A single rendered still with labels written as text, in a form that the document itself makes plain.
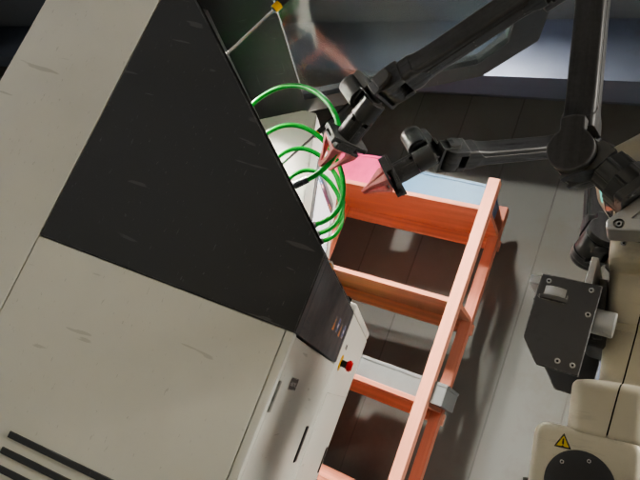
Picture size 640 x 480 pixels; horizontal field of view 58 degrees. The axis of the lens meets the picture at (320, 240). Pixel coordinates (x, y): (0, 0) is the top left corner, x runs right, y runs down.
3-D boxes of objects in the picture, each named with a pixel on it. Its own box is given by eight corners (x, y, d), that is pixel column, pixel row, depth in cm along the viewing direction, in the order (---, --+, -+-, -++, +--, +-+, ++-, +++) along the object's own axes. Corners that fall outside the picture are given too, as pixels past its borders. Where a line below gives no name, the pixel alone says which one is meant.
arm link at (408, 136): (465, 145, 145) (454, 171, 152) (446, 117, 153) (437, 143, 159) (422, 149, 142) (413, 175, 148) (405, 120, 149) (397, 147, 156)
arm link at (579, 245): (637, 250, 129) (625, 265, 133) (605, 219, 135) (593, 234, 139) (609, 261, 126) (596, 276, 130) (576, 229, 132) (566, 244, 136)
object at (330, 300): (298, 335, 111) (328, 259, 114) (277, 328, 112) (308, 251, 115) (334, 362, 170) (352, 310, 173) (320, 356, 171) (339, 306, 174)
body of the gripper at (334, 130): (322, 127, 136) (340, 102, 132) (354, 140, 142) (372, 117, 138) (330, 143, 131) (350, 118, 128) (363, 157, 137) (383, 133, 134)
